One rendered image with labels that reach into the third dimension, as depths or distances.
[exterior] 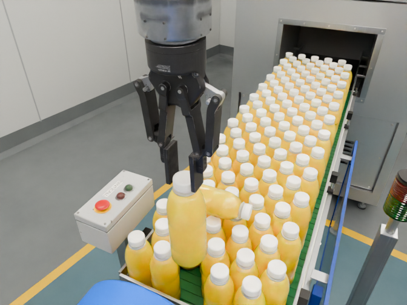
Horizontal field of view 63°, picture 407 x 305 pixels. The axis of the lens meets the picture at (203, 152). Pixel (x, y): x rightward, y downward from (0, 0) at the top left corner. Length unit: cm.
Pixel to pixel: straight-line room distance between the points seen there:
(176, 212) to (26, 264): 187
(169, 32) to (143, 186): 60
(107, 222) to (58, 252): 152
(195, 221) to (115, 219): 33
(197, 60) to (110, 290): 37
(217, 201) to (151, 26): 49
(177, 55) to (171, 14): 5
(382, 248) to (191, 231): 50
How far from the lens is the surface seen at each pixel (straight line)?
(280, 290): 77
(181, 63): 40
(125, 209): 87
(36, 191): 286
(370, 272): 98
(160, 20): 39
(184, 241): 59
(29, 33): 331
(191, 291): 93
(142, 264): 83
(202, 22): 40
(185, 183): 52
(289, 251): 85
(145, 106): 49
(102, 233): 86
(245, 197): 95
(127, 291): 55
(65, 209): 261
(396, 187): 80
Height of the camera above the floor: 169
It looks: 35 degrees down
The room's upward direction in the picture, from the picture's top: straight up
